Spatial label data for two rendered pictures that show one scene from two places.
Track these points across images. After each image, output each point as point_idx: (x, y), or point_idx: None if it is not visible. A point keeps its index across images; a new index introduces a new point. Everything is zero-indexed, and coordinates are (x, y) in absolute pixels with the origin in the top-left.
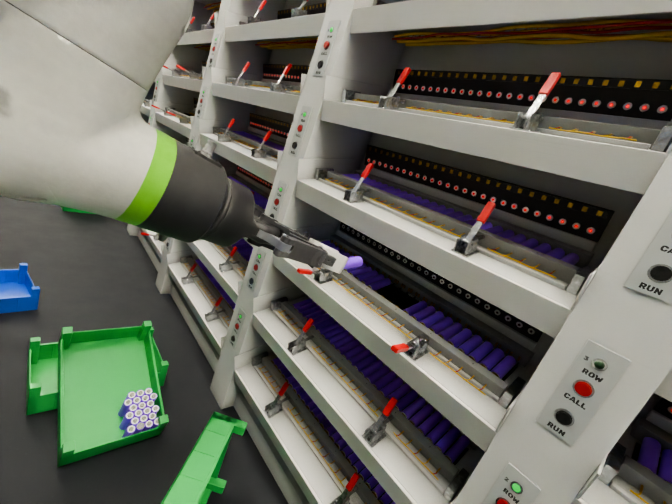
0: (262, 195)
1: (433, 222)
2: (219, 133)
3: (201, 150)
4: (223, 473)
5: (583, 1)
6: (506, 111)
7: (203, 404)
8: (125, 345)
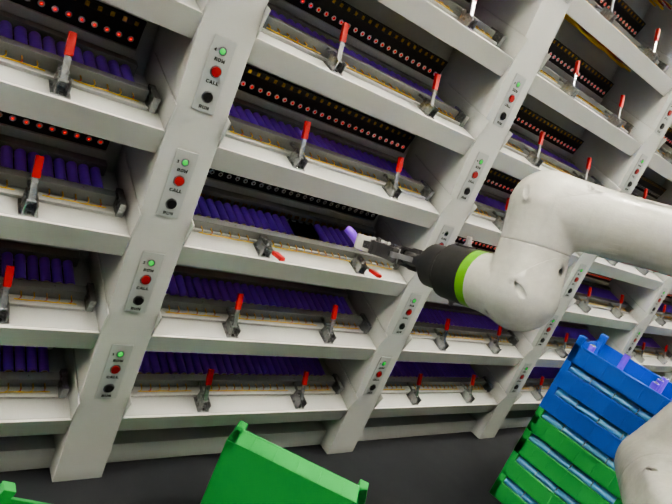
0: None
1: (352, 168)
2: None
3: (470, 245)
4: (195, 491)
5: (463, 43)
6: (404, 84)
7: (86, 494)
8: None
